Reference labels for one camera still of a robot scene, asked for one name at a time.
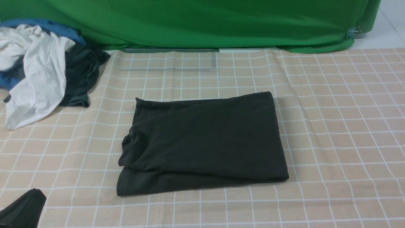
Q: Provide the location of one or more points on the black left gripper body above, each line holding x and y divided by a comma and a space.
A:
24, 212

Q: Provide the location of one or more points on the blue crumpled garment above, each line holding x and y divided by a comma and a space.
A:
47, 25

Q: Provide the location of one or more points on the white crumpled garment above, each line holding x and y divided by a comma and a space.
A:
43, 88

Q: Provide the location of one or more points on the dark crumpled garment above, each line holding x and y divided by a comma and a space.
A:
82, 72

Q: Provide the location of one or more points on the beige checkered tablecloth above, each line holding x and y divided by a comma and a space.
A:
341, 119

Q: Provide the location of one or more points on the green backdrop cloth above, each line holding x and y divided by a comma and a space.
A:
297, 26

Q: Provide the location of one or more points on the metal binder clip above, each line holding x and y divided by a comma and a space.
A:
354, 32

